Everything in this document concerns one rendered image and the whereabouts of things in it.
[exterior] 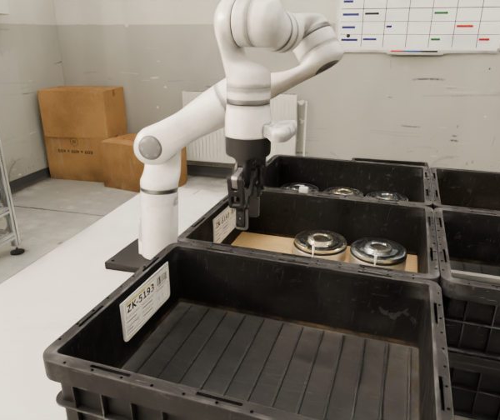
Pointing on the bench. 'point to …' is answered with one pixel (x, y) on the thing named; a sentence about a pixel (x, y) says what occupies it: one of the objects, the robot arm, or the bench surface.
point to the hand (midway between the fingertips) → (247, 214)
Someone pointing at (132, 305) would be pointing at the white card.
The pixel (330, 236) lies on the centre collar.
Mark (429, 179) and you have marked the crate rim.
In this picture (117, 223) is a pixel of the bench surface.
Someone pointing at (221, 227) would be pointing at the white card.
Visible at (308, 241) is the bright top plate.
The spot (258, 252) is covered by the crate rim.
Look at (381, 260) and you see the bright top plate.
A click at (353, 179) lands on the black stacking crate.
